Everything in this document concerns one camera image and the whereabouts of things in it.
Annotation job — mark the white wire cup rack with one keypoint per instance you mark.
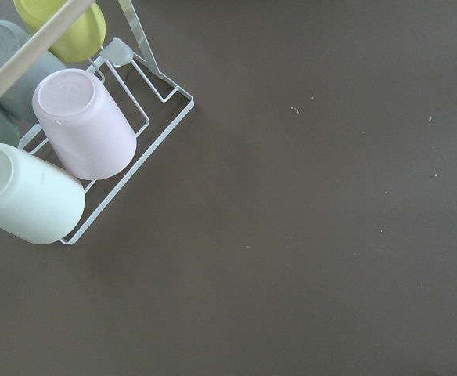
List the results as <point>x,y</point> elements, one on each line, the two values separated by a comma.
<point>152,103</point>

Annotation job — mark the pink cup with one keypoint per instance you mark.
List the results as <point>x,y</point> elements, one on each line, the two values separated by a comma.
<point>86,128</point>

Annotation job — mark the white cup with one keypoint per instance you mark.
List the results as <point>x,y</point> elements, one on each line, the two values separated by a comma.
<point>39,202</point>

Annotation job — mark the wooden rack handle bar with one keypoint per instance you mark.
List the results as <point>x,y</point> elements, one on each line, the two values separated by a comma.
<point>40,42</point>

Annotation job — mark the yellow cup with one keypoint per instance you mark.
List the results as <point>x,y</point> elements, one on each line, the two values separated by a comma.
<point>82,40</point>

